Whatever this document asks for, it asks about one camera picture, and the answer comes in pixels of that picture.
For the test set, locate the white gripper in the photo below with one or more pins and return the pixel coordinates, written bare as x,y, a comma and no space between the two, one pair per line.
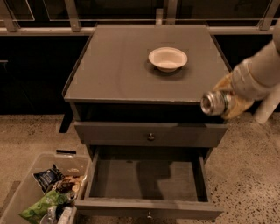
244,81

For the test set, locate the crushed 7up can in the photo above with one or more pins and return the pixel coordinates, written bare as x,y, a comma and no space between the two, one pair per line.
215,103

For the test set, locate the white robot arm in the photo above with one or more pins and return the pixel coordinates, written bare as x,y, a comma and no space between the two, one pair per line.
270,53

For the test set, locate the grey drawer cabinet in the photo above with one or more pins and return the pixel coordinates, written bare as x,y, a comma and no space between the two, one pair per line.
115,82

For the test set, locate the closed grey top drawer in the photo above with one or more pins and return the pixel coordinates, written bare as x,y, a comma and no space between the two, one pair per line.
201,135

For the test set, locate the open grey middle drawer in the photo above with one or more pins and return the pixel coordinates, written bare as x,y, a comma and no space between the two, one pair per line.
148,182

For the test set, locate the white paper bowl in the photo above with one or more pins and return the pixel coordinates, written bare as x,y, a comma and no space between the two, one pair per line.
167,59

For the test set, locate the brown snack bag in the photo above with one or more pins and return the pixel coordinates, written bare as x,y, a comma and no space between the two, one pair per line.
68,183

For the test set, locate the dark blue snack bag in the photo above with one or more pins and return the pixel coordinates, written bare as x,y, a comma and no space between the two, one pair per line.
46,179

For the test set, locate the white snack packet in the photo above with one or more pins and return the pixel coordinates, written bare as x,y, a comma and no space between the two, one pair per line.
65,217

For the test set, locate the clear plastic bottle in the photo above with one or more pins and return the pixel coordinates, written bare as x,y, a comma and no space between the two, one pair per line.
50,216

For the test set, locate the clear plastic storage bin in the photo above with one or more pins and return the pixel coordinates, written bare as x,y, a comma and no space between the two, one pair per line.
29,191

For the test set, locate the metal railing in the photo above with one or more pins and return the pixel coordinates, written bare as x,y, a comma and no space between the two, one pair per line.
56,17

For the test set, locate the green snack bag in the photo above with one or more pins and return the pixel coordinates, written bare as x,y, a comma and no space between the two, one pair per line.
34,213

